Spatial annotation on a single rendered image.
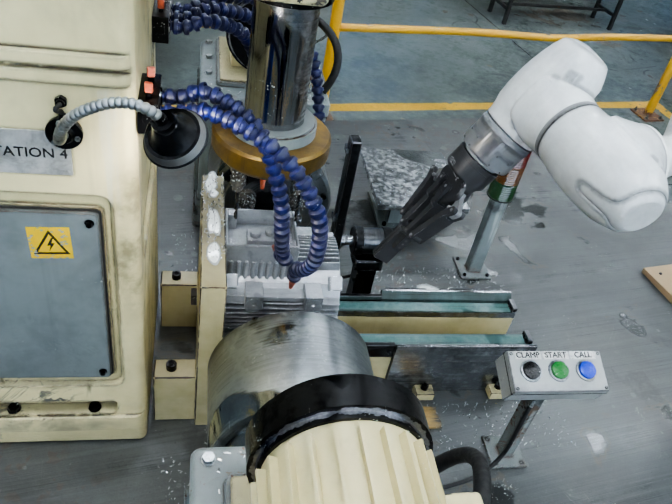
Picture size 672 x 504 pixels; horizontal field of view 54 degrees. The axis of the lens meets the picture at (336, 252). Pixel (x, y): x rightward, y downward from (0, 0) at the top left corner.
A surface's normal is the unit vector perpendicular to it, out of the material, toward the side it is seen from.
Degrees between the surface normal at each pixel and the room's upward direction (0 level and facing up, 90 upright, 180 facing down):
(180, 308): 90
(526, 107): 67
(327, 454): 22
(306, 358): 2
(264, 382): 28
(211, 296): 90
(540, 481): 0
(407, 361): 90
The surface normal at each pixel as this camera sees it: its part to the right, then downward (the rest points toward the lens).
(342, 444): -0.07, -0.75
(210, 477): 0.16, -0.76
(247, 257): 0.14, 0.65
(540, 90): -0.63, -0.18
